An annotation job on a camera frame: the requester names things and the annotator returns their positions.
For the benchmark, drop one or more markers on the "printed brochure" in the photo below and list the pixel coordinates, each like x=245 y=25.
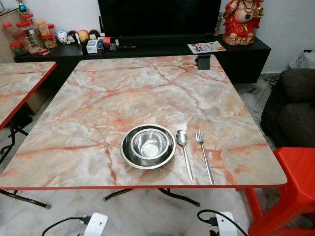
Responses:
x=206 y=47

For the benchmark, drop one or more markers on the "yellow round figurine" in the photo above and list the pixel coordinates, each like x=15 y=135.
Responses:
x=83 y=36

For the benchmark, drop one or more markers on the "steel spoon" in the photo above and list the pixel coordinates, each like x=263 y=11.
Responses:
x=182 y=137

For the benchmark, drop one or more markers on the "steel fork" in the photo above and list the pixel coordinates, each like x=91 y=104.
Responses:
x=204 y=155

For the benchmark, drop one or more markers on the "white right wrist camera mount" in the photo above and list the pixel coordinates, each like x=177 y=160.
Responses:
x=226 y=225

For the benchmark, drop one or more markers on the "small red box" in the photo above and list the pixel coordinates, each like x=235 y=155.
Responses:
x=106 y=40

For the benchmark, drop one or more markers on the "black flat television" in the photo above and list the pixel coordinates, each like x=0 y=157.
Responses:
x=157 y=17

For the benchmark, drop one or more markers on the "blue ornament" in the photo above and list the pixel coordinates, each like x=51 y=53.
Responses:
x=22 y=7

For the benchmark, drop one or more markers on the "white round figurine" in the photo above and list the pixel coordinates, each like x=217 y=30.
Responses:
x=62 y=37

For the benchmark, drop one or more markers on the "large clear jar red lid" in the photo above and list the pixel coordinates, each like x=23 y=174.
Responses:
x=30 y=38

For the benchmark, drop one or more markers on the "black remote control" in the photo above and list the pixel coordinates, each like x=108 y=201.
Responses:
x=126 y=47

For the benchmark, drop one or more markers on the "white patterned bag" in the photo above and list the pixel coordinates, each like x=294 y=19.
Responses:
x=302 y=60

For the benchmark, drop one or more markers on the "orange filled jar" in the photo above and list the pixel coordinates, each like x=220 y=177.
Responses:
x=42 y=28

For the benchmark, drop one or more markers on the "dark grey sofa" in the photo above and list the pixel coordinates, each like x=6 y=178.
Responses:
x=290 y=113

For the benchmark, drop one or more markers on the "dark small bottle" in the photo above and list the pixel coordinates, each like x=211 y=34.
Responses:
x=101 y=48

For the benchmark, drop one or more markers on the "black table clamp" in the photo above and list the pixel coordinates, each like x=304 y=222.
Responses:
x=203 y=62

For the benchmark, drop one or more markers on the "small white box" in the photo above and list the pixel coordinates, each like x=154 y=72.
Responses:
x=91 y=47

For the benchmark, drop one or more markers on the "steel bowl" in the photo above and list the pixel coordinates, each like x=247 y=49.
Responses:
x=149 y=143

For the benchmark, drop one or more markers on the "small jar red lid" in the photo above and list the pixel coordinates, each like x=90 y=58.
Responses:
x=17 y=47
x=51 y=37

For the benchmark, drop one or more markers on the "red plastic stool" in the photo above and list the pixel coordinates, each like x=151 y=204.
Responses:
x=293 y=182

